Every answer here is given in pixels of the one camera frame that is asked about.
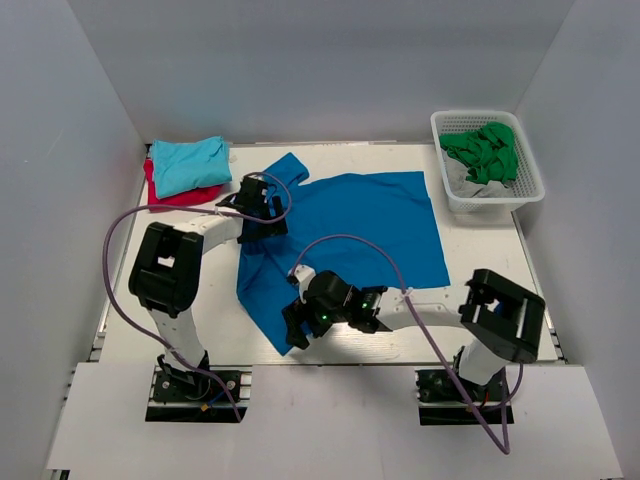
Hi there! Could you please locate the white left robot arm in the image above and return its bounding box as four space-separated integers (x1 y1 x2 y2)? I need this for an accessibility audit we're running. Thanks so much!
128 173 292 387

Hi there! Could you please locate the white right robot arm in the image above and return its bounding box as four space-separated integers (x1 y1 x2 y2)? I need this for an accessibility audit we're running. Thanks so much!
282 265 546 385

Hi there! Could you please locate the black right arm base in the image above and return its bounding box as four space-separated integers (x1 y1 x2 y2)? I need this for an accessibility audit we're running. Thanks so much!
415 369 511 426

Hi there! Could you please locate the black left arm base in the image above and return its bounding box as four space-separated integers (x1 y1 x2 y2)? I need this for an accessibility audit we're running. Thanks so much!
145 367 252 424

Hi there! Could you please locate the folded red t-shirt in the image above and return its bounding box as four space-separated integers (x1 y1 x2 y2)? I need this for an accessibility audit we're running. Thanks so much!
143 158 223 212

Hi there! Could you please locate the folded light blue t-shirt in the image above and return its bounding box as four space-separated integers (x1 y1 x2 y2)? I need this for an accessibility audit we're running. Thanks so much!
149 136 232 199

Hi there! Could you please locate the grey t-shirt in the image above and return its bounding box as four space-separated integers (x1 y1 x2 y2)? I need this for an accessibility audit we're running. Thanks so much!
444 154 513 198

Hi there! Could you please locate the white plastic basket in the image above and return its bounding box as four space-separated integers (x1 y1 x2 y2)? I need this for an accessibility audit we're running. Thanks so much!
431 110 545 213

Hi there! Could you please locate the green t-shirt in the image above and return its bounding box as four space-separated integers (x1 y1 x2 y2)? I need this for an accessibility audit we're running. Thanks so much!
439 122 519 185

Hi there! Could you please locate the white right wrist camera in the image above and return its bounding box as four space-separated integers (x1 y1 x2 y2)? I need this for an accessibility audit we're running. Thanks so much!
287 264 316 303

